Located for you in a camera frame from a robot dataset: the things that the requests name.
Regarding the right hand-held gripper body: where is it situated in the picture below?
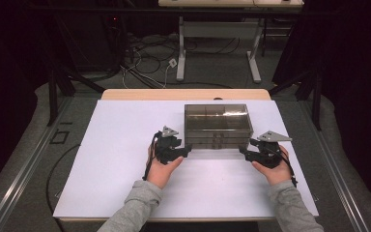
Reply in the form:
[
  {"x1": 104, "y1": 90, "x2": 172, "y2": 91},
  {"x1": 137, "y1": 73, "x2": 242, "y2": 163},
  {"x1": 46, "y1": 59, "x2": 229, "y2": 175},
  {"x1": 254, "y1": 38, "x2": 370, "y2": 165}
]
[{"x1": 244, "y1": 130, "x2": 294, "y2": 170}]

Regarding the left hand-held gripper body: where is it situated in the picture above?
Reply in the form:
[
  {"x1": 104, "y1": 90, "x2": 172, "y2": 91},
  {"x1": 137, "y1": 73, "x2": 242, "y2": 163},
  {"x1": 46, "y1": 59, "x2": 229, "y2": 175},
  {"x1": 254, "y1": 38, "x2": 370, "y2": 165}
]
[{"x1": 154, "y1": 126, "x2": 187, "y2": 166}]

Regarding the smoky transparent divided drawer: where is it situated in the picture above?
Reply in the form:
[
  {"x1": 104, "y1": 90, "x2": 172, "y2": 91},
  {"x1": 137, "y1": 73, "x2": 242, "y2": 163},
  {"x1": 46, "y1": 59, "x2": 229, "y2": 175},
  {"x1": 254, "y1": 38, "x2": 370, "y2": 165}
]
[{"x1": 185, "y1": 142, "x2": 249, "y2": 150}]

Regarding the smoky transparent drawer box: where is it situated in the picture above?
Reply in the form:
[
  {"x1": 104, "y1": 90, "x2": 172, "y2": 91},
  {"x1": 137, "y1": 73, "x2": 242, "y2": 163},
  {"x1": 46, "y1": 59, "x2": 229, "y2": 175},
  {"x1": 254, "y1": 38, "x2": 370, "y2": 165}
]
[{"x1": 184, "y1": 103, "x2": 255, "y2": 150}]

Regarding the person's right hand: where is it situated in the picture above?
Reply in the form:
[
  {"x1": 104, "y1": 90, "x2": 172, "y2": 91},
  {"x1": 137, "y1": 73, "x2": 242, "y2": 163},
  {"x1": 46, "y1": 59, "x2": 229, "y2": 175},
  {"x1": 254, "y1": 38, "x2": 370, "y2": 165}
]
[{"x1": 251, "y1": 144, "x2": 294, "y2": 187}]

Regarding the person's left hand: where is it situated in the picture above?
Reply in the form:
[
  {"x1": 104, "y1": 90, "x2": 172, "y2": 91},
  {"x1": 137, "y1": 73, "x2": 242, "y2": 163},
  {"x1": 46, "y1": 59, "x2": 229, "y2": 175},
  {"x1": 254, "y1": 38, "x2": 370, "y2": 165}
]
[{"x1": 146, "y1": 141, "x2": 186, "y2": 190}]

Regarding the wooden table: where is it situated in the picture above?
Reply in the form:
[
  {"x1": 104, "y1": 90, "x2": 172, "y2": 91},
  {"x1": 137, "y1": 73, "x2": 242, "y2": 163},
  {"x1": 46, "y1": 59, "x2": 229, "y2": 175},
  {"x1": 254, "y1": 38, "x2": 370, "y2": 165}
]
[{"x1": 59, "y1": 88, "x2": 318, "y2": 223}]

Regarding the black metal stand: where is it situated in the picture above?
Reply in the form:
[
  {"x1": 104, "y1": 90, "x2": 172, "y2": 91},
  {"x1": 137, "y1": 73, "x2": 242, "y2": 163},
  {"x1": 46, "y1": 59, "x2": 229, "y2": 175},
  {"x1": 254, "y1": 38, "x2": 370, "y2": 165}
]
[
  {"x1": 269, "y1": 64, "x2": 323, "y2": 131},
  {"x1": 46, "y1": 13, "x2": 107, "y2": 128}
]

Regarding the dark curtain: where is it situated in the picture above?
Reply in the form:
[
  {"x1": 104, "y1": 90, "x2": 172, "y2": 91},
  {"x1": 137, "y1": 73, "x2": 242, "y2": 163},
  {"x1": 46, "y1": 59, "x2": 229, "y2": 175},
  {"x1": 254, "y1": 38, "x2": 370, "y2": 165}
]
[
  {"x1": 271, "y1": 0, "x2": 371, "y2": 214},
  {"x1": 0, "y1": 0, "x2": 51, "y2": 197}
]

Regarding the black tape square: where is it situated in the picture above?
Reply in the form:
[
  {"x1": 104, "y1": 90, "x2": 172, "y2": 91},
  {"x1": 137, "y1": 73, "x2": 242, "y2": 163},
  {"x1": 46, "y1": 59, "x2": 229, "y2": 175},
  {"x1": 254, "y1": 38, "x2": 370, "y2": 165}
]
[{"x1": 48, "y1": 129, "x2": 71, "y2": 145}]

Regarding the white metal-legged desk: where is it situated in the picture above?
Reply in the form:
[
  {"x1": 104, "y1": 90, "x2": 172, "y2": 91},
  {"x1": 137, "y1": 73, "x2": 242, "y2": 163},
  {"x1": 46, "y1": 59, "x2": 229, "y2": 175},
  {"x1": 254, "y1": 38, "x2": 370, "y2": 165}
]
[{"x1": 157, "y1": 0, "x2": 304, "y2": 84}]

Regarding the left hand-held gripper black cable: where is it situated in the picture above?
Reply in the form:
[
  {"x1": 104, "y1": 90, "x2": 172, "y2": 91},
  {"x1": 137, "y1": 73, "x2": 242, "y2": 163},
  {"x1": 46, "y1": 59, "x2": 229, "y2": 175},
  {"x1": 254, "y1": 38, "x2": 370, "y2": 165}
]
[{"x1": 142, "y1": 130, "x2": 162, "y2": 182}]

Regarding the hand-held gripper black cable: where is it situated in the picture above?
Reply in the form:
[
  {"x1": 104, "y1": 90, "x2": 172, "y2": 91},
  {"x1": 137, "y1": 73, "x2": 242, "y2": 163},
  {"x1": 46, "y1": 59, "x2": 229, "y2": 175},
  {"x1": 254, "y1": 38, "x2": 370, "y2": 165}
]
[
  {"x1": 278, "y1": 149, "x2": 299, "y2": 189},
  {"x1": 142, "y1": 130, "x2": 162, "y2": 182}
]

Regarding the right hand-held gripper black cable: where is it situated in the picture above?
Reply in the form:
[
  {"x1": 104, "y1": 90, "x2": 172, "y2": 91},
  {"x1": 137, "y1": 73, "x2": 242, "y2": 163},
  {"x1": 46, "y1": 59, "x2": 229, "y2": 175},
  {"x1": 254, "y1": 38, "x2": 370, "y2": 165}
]
[{"x1": 278, "y1": 149, "x2": 299, "y2": 189}]

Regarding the aluminium floor rail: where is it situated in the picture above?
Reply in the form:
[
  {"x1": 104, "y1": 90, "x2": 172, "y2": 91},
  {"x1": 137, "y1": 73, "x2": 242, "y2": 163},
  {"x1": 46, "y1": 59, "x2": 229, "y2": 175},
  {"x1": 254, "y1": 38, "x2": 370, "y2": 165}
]
[
  {"x1": 0, "y1": 96, "x2": 75, "y2": 232},
  {"x1": 298, "y1": 100, "x2": 371, "y2": 232}
]

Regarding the tangle of floor cables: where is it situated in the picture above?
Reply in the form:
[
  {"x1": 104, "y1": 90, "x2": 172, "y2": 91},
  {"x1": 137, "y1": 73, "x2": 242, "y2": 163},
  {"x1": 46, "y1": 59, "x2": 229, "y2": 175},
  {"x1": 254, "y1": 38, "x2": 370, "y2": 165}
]
[{"x1": 119, "y1": 32, "x2": 243, "y2": 90}]

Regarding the long black floor cable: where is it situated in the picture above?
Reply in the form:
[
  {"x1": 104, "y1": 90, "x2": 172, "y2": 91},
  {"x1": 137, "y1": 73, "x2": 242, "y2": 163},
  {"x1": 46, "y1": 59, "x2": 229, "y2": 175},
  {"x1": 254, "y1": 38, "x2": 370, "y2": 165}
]
[{"x1": 45, "y1": 143, "x2": 82, "y2": 232}]

